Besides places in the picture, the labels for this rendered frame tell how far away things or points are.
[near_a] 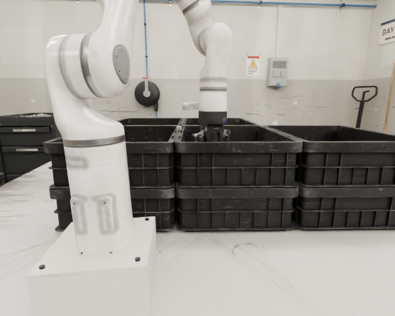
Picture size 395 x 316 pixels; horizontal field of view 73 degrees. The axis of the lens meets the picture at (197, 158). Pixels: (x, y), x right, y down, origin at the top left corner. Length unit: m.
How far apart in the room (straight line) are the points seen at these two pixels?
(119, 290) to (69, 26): 4.21
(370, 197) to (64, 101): 0.68
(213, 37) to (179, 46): 3.54
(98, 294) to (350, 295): 0.41
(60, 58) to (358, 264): 0.64
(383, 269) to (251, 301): 0.29
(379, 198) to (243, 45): 3.74
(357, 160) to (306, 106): 3.92
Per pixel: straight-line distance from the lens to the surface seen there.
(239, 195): 0.64
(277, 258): 0.62
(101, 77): 0.39
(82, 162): 0.42
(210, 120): 0.67
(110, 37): 0.42
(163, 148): 0.61
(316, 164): 0.69
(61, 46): 0.43
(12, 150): 2.44
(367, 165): 0.75
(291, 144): 0.64
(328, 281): 0.59
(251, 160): 0.64
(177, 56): 4.17
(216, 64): 0.67
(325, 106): 4.77
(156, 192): 0.64
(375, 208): 0.80
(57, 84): 0.43
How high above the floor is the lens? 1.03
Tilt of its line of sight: 13 degrees down
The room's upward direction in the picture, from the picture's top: straight up
